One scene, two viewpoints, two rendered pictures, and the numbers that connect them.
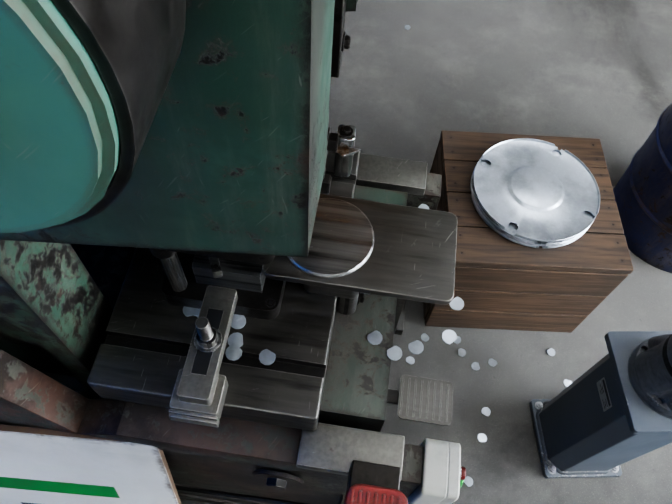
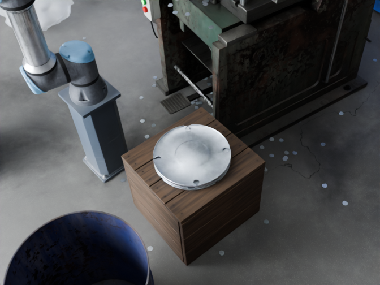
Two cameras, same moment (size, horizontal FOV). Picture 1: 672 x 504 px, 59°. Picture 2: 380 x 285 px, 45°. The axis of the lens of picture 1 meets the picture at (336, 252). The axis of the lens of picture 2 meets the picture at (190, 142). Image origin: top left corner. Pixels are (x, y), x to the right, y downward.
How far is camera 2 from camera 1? 204 cm
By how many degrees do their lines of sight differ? 68
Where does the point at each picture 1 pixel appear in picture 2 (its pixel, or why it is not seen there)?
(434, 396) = (173, 104)
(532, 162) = (204, 167)
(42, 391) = not seen: outside the picture
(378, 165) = (241, 31)
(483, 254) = (191, 117)
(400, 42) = not seen: outside the picture
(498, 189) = (208, 141)
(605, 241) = (141, 160)
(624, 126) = not seen: outside the picture
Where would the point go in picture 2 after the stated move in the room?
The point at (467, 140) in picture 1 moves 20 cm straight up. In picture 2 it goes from (247, 165) to (250, 129)
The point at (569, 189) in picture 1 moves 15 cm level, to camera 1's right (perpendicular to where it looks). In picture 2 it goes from (175, 165) to (140, 185)
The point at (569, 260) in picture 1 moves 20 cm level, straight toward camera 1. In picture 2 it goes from (152, 139) to (156, 103)
